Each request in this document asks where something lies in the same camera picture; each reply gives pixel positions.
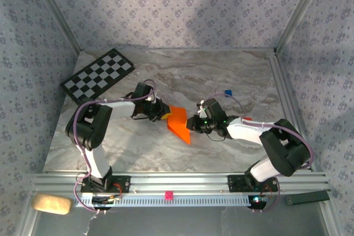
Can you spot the pink toy cube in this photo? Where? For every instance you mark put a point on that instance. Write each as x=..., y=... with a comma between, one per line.
x=169, y=195

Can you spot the aluminium frame post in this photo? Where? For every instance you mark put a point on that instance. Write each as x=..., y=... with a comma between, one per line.
x=301, y=9
x=55, y=15

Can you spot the black white checkerboard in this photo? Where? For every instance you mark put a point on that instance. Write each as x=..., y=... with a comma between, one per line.
x=96, y=75

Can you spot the black left controller board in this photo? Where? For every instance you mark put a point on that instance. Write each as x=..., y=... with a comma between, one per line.
x=102, y=202

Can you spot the orange paper sheet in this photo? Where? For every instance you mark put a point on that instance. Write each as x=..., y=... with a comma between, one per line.
x=179, y=125

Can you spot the short aluminium frame rail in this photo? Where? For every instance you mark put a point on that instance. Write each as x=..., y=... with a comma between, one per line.
x=26, y=222
x=332, y=219

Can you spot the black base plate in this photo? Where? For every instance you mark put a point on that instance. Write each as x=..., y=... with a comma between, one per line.
x=121, y=184
x=235, y=183

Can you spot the black controller board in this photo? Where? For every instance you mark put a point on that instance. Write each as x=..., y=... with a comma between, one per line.
x=257, y=202
x=102, y=202

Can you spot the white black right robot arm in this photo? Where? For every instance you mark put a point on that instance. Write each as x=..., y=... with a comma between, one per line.
x=243, y=131

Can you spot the beige sponge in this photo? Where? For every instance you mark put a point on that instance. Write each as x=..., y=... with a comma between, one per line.
x=51, y=204

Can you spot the long aluminium base rail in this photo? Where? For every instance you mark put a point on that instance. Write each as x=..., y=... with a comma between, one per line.
x=179, y=182

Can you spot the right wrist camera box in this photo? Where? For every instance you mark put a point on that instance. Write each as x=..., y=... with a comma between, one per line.
x=215, y=109

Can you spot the black right controller board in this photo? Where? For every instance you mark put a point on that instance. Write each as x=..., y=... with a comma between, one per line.
x=257, y=202

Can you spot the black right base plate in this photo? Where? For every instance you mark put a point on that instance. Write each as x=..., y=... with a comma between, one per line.
x=235, y=183

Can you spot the flat black bar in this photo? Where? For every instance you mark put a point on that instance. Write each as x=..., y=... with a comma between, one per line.
x=307, y=198

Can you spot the blue toy brick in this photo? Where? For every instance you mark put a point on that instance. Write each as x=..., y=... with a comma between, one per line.
x=228, y=93

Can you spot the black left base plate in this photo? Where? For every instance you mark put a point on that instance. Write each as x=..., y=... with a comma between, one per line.
x=121, y=184

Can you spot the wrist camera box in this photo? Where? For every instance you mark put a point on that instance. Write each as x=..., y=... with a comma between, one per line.
x=143, y=91
x=215, y=109

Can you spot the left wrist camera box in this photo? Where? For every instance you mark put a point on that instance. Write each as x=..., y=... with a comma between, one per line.
x=143, y=91

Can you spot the aluminium side rail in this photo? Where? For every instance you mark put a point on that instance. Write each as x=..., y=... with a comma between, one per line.
x=285, y=100

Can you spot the red plastic block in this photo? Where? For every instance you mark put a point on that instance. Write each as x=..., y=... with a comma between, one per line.
x=248, y=119

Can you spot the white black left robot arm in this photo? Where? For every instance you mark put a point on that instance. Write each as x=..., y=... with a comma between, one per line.
x=96, y=161

